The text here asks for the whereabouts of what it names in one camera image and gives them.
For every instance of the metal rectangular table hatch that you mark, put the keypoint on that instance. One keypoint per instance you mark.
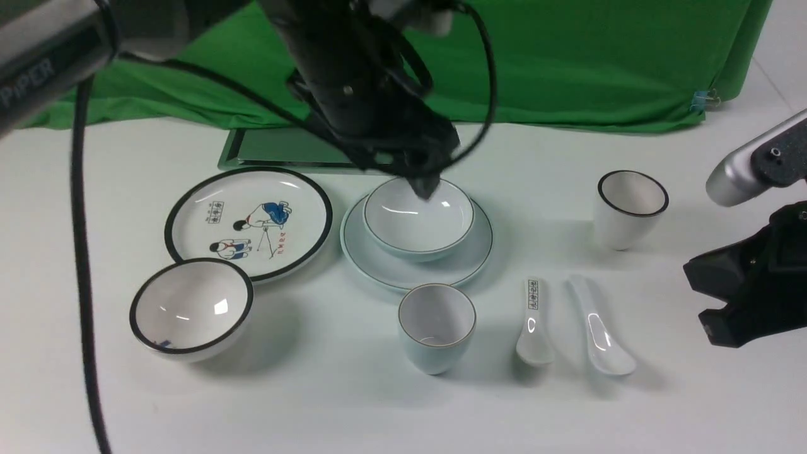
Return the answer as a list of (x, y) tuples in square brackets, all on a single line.
[(281, 147)]

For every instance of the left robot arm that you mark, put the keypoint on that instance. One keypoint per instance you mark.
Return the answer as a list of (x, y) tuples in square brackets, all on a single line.
[(50, 46)]

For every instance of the pale blue plain plate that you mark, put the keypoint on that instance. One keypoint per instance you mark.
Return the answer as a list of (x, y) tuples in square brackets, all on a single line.
[(396, 274)]

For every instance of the black-rimmed white bowl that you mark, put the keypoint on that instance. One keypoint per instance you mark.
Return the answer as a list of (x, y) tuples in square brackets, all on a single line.
[(192, 310)]

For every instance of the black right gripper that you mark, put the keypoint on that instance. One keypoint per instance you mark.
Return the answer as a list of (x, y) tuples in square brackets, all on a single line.
[(761, 281)]

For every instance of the pale blue gold-rimmed cup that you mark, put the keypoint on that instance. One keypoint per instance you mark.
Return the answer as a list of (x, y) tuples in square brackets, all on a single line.
[(435, 325)]

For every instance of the plain white ceramic spoon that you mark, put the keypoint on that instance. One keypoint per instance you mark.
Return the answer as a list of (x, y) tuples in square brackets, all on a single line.
[(604, 351)]

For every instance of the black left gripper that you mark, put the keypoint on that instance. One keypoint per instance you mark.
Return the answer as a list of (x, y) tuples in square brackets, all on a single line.
[(366, 85)]

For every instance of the blue binder clip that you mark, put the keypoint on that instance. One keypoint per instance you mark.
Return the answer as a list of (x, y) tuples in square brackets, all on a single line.
[(705, 100)]

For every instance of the white spoon with print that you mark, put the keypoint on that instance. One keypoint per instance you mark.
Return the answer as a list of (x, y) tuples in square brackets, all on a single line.
[(533, 346)]

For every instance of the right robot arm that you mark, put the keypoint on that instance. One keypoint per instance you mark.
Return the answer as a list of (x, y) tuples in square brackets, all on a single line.
[(774, 160)]

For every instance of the black-rimmed illustrated plate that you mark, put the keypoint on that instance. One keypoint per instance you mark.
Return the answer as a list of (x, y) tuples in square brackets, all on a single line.
[(269, 222)]

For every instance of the green backdrop cloth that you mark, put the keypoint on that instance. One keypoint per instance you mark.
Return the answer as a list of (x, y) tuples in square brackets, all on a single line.
[(616, 66)]

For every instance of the pale blue gold-rimmed bowl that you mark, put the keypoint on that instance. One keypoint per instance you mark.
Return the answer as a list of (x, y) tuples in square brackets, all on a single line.
[(414, 229)]

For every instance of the black-rimmed white cup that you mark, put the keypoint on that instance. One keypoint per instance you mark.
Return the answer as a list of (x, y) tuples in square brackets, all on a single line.
[(628, 207)]

